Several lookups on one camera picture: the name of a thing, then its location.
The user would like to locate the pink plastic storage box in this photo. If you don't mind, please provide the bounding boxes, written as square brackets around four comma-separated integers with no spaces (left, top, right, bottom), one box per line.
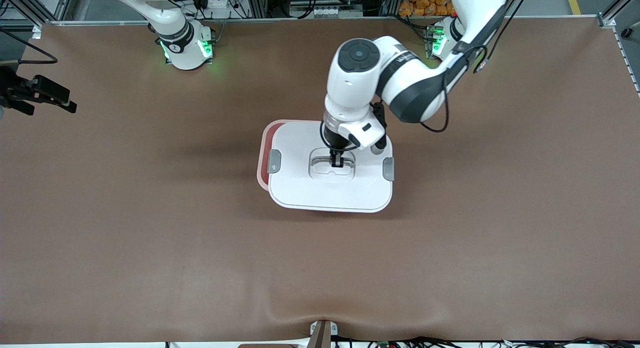
[256,119,281,192]

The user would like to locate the aluminium corner strut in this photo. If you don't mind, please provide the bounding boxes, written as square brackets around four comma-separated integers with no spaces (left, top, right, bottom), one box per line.
[597,0,640,28]

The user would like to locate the brown table cover mat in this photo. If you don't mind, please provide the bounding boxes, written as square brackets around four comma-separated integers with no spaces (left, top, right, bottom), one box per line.
[0,16,640,345]

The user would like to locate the bag of orange snacks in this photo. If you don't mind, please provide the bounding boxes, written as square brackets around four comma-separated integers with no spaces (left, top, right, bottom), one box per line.
[398,0,453,17]

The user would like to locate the metal table edge bracket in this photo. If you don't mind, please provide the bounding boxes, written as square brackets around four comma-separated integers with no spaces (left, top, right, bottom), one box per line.
[309,320,339,348]

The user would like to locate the white left camera bracket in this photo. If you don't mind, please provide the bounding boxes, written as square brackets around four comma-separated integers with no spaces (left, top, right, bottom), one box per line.
[337,119,387,150]

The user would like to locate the silver aluminium frame rail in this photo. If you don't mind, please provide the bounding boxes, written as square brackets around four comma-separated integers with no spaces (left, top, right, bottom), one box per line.
[30,15,601,27]

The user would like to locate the white power strip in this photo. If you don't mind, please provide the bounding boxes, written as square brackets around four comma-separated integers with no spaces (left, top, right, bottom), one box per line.
[197,0,243,19]

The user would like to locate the aluminium frame struts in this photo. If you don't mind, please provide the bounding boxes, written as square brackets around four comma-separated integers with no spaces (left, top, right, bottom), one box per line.
[0,0,76,26]

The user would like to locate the white box lid grey clips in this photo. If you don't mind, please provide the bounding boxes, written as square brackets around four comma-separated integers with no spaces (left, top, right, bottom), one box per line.
[267,120,395,213]

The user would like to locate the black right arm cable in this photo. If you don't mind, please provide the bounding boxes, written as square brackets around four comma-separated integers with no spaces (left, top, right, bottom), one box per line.
[0,27,59,65]

